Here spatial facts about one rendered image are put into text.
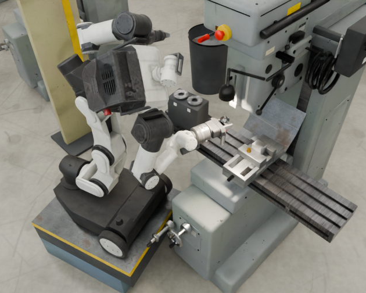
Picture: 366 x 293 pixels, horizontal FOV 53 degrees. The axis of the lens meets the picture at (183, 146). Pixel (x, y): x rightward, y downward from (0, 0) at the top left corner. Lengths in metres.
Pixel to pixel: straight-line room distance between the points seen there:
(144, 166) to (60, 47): 1.75
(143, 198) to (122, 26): 1.18
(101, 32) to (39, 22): 1.39
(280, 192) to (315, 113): 0.51
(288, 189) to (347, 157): 1.72
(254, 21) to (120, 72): 0.52
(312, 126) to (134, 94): 1.16
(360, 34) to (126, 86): 0.96
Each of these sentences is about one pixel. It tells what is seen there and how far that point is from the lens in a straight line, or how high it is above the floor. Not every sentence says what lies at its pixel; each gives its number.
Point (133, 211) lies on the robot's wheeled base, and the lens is 2.29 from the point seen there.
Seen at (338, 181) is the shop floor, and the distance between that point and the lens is 3.42.
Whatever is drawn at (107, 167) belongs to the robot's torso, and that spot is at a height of 0.97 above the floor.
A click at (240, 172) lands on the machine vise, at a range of 1.93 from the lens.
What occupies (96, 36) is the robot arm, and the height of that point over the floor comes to 1.68.
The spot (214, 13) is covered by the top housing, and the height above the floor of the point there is 1.81.
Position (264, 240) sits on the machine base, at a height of 0.20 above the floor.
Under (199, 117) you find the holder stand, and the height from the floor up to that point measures 1.06.
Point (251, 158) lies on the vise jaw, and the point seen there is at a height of 1.04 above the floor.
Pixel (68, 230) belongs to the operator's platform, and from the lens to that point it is 2.54.
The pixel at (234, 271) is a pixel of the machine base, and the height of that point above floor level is 0.20.
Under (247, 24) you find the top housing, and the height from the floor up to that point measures 1.82.
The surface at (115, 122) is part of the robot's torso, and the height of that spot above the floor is 1.19.
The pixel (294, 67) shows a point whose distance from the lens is 1.86.
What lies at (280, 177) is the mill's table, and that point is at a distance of 2.05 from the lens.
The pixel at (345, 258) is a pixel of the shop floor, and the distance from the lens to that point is 2.99.
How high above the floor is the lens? 2.44
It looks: 45 degrees down
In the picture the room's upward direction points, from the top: 1 degrees counter-clockwise
